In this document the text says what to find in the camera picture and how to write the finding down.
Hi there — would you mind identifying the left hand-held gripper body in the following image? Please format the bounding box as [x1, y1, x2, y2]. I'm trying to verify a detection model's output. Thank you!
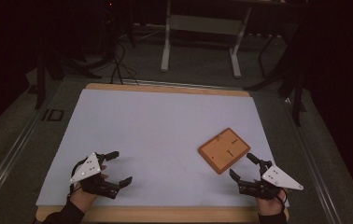
[69, 151, 120, 200]

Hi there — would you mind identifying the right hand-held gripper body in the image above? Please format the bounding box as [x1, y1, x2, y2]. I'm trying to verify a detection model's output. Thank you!
[238, 160, 304, 201]

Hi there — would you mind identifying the orange wooden board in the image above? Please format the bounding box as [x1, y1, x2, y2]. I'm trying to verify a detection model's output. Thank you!
[197, 127, 251, 175]

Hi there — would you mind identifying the person's right hand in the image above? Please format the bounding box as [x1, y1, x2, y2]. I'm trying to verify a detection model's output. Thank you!
[256, 188, 288, 217]

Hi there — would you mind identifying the person's left hand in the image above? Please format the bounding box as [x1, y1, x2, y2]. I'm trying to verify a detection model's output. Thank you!
[68, 164, 109, 215]

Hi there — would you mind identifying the white table mat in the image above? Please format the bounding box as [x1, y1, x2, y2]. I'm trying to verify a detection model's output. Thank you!
[35, 88, 290, 208]

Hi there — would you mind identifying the black metal stand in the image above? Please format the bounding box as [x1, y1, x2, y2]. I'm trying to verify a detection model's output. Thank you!
[34, 49, 104, 110]
[244, 27, 308, 127]

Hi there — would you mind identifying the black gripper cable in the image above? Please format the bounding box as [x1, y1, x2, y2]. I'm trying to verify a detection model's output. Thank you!
[275, 188, 289, 216]
[67, 158, 89, 199]

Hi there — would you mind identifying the aluminium rail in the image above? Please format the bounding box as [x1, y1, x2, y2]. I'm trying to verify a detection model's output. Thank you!
[0, 105, 47, 206]
[285, 99, 344, 224]

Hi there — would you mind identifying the black cable bundle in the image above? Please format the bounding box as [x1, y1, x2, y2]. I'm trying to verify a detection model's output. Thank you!
[108, 40, 140, 87]

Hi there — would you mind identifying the white metal desk frame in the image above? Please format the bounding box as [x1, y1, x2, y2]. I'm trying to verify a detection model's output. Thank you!
[160, 0, 253, 78]

